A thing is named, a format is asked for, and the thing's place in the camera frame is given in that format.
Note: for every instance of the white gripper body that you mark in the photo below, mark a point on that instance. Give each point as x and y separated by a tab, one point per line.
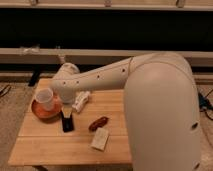
67	110

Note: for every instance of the white sponge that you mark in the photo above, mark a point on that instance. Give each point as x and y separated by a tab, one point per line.
100	139

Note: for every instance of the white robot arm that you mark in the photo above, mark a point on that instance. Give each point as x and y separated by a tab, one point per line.
161	107

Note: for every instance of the orange plate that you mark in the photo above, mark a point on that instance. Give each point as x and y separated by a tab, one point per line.
38	110

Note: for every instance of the white plastic bottle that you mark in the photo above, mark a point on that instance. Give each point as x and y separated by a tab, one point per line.
80	101

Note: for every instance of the black rectangular remote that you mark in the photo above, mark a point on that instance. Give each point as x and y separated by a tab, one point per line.
67	123

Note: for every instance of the white plastic cup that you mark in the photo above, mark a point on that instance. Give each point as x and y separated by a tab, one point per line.
45	98

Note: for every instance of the red-brown oblong object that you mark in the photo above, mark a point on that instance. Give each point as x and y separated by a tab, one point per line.
98	123

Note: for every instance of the white horizontal rail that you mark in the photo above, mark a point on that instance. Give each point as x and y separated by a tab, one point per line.
55	56

